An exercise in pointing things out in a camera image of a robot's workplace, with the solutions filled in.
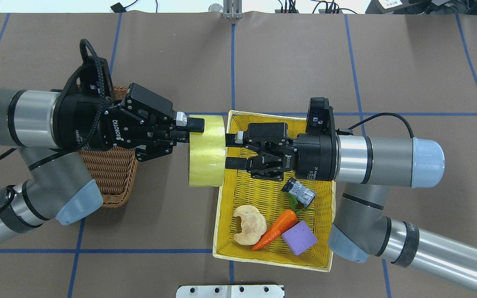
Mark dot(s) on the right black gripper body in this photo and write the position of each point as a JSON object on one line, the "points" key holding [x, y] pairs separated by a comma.
{"points": [[315, 156]]}

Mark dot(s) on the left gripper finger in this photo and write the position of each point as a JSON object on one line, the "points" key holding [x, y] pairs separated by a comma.
{"points": [[179, 137], [189, 124]]}

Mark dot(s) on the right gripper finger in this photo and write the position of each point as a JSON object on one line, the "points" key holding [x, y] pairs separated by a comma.
{"points": [[242, 164], [238, 139]]}

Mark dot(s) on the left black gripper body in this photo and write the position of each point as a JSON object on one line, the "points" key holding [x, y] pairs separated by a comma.
{"points": [[78, 124]]}

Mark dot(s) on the yellow tape roll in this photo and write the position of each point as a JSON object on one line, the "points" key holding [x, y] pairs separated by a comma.
{"points": [[207, 153]]}

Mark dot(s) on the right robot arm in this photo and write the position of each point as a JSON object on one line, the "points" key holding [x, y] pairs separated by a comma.
{"points": [[368, 166]]}

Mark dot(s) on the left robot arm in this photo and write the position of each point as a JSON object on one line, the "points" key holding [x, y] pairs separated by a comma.
{"points": [[49, 128]]}

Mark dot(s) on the brown wicker basket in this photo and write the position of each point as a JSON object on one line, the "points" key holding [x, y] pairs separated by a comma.
{"points": [[114, 172]]}

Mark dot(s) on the yellow plastic basket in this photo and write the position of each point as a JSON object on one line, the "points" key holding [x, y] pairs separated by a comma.
{"points": [[240, 189]]}

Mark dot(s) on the toy bread piece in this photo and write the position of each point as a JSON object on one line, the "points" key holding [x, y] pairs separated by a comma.
{"points": [[253, 225]]}

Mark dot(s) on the toy carrot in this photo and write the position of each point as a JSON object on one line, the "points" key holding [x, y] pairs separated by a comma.
{"points": [[283, 223]]}

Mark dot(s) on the purple cube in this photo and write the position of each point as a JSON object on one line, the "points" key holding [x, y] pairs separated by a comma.
{"points": [[299, 238]]}

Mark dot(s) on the small black device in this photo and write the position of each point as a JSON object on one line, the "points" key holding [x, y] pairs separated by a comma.
{"points": [[118, 8]]}

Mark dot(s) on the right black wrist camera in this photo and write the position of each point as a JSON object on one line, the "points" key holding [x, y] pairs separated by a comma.
{"points": [[320, 118]]}

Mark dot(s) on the aluminium frame post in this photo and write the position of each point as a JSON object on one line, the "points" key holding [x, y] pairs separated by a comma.
{"points": [[232, 9]]}

